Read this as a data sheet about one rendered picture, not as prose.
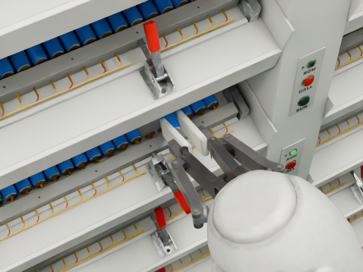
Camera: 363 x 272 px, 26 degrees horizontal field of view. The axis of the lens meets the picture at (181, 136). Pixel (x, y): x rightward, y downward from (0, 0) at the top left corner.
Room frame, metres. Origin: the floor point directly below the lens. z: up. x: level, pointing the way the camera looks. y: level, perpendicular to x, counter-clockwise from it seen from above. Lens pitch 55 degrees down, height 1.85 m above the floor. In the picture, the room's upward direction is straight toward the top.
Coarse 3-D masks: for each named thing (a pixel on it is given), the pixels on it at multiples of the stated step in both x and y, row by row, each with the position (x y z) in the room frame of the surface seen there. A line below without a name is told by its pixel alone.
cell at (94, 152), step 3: (96, 147) 0.60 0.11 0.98; (90, 150) 0.60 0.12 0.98; (93, 150) 0.60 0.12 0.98; (96, 150) 0.60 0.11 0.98; (87, 153) 0.59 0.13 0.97; (90, 153) 0.59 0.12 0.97; (93, 153) 0.59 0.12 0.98; (96, 153) 0.59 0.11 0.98; (99, 153) 0.59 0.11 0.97; (90, 156) 0.59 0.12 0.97; (93, 156) 0.59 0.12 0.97; (96, 156) 0.59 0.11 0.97; (90, 159) 0.59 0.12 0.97
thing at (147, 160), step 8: (232, 120) 0.66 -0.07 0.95; (216, 128) 0.65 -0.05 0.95; (160, 152) 0.61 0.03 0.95; (168, 152) 0.61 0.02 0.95; (144, 160) 0.60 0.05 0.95; (128, 168) 0.58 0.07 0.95; (136, 168) 0.59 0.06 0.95; (112, 176) 0.57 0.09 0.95; (96, 184) 0.56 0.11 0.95; (80, 192) 0.54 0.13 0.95; (56, 200) 0.53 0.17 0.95; (64, 200) 0.53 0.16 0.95; (40, 208) 0.52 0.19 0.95; (48, 208) 0.52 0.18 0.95; (24, 216) 0.51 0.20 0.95; (32, 216) 0.51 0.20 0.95; (8, 224) 0.50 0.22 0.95; (16, 224) 0.50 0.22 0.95
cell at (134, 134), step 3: (135, 129) 0.63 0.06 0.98; (129, 132) 0.63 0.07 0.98; (132, 132) 0.63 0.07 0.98; (135, 132) 0.63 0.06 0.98; (138, 132) 0.63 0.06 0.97; (126, 135) 0.63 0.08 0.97; (129, 135) 0.62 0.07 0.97; (132, 135) 0.62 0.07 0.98; (135, 135) 0.62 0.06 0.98; (138, 135) 0.62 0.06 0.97; (141, 135) 0.63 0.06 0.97; (129, 138) 0.62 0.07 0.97; (132, 138) 0.62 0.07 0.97; (135, 138) 0.62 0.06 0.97
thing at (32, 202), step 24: (192, 120) 0.65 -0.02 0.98; (216, 120) 0.65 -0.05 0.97; (144, 144) 0.61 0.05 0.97; (96, 168) 0.57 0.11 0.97; (120, 168) 0.58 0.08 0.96; (48, 192) 0.53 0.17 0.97; (72, 192) 0.54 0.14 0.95; (96, 192) 0.54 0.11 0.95; (0, 216) 0.50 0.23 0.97; (48, 216) 0.51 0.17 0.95; (0, 240) 0.47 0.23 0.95
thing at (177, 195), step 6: (162, 174) 0.57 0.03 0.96; (168, 174) 0.57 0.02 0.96; (168, 180) 0.56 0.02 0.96; (174, 186) 0.55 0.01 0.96; (174, 192) 0.54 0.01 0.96; (180, 192) 0.54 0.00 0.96; (180, 198) 0.53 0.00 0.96; (180, 204) 0.52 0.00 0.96; (186, 204) 0.52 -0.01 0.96; (186, 210) 0.51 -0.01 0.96
